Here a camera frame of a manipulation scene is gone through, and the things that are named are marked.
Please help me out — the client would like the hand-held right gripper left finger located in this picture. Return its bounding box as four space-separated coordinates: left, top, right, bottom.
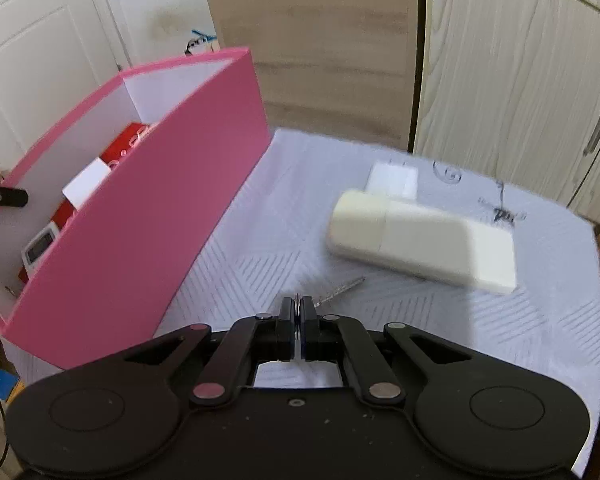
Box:
124 296 297 406

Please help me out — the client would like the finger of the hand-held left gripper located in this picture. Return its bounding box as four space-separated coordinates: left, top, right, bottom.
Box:
0 180 30 210

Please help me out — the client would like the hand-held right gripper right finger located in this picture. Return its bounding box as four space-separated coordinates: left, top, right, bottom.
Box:
302 296 474 406

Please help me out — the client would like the pink storage box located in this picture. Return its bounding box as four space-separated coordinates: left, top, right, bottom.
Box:
0 47 272 372

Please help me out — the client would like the thin metal nail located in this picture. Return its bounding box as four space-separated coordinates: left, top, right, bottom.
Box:
316 276 366 307

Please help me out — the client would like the white digital timer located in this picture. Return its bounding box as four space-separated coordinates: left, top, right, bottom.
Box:
21 227 61 267

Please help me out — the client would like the white card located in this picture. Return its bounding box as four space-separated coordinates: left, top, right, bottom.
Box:
62 158 112 209

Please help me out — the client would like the red printed flat box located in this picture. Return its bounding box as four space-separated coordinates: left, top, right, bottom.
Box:
17 121 158 286

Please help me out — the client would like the cream white long box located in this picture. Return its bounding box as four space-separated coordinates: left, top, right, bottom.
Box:
326 188 518 295

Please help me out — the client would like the white door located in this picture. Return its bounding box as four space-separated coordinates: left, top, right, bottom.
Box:
0 0 131 171

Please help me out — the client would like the white charger adapter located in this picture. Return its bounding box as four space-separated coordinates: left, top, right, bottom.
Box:
364 160 421 201

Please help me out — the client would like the light wooden board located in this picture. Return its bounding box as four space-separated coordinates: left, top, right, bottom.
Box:
195 0 422 152

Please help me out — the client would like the light wood wardrobe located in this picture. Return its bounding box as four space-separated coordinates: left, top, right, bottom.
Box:
412 0 600 223

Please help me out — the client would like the metal wardrobe handle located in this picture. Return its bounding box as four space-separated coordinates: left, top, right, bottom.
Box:
582 107 600 157

